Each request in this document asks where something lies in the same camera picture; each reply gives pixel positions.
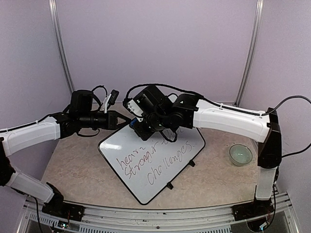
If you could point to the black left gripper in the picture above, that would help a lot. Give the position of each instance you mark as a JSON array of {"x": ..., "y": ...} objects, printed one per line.
[{"x": 112, "y": 121}]

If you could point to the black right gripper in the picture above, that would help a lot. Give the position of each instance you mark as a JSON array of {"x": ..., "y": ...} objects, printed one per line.
[{"x": 144, "y": 133}]

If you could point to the blue whiteboard eraser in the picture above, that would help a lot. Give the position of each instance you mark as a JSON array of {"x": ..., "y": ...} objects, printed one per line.
[{"x": 132, "y": 123}]

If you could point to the white whiteboard with black frame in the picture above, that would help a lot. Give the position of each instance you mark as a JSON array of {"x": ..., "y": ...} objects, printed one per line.
[{"x": 147, "y": 167}]

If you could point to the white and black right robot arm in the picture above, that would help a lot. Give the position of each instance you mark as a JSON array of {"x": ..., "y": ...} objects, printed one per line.
[{"x": 192, "y": 110}]

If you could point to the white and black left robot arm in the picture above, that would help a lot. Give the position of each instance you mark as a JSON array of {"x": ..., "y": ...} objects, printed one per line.
[{"x": 85, "y": 111}]

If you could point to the clear glass bowl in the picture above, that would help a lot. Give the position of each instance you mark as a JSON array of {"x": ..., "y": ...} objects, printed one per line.
[{"x": 240, "y": 155}]

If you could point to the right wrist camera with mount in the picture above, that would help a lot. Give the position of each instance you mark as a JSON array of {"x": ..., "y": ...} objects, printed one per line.
[{"x": 135, "y": 110}]

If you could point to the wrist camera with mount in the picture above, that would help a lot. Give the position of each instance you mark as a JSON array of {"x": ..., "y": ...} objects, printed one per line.
[
  {"x": 109, "y": 100},
  {"x": 135, "y": 110}
]

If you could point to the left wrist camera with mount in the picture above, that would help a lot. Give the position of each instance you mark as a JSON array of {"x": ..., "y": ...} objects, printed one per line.
[{"x": 109, "y": 100}]

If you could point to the front aluminium rail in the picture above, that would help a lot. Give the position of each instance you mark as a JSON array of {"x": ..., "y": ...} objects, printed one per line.
[{"x": 116, "y": 220}]

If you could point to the left aluminium frame post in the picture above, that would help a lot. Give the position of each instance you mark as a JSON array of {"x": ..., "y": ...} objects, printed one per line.
[{"x": 60, "y": 44}]

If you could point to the aluminium frame post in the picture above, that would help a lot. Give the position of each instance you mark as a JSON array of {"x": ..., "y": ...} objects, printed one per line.
[
  {"x": 60, "y": 44},
  {"x": 251, "y": 52}
]

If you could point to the right aluminium frame post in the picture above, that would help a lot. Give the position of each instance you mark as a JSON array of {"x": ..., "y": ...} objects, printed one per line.
[{"x": 251, "y": 52}]

